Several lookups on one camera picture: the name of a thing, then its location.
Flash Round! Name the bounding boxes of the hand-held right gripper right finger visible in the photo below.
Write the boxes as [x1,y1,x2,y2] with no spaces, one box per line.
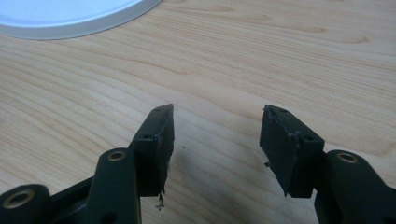
[259,105,326,199]

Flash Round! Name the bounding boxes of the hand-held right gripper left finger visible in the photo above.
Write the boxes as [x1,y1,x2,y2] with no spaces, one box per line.
[128,103,176,211]

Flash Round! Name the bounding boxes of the white round plate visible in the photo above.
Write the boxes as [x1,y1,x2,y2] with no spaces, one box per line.
[0,0,163,41]

